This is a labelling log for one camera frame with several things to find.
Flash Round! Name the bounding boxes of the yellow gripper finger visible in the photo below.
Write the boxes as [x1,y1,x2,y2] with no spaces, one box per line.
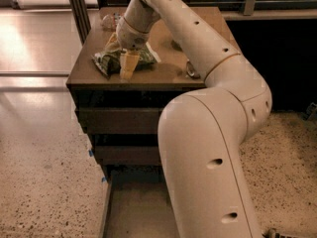
[120,51,140,81]
[104,33,121,53]

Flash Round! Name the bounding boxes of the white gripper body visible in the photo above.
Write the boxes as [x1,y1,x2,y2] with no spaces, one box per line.
[116,17,150,50]

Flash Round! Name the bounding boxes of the green jalapeno chip bag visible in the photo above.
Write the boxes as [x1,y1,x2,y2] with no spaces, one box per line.
[92,43,160,77]

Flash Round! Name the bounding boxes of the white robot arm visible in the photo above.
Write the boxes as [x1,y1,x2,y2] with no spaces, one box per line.
[116,0,272,238]

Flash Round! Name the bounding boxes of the brown drawer cabinet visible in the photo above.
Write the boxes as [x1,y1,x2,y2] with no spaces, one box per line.
[65,6,242,183]

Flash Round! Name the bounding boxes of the top drawer front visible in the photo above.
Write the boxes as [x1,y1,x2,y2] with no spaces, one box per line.
[75,108,161,135]

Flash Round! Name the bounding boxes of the middle drawer front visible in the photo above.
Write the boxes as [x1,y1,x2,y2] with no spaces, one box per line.
[94,146,160,166]

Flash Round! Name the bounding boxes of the open bottom drawer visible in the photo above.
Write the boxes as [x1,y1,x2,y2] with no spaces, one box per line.
[98,166,179,238]

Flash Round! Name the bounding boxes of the clear plastic water bottle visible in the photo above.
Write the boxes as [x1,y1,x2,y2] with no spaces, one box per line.
[101,13,121,31]

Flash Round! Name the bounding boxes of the white soda can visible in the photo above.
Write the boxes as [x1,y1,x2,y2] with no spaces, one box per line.
[186,61,200,79]

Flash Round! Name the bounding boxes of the power strip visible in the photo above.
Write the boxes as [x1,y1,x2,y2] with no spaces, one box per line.
[264,228,306,238]

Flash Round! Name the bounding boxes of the dark vertical post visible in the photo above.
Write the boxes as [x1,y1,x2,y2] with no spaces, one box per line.
[69,0,91,44]

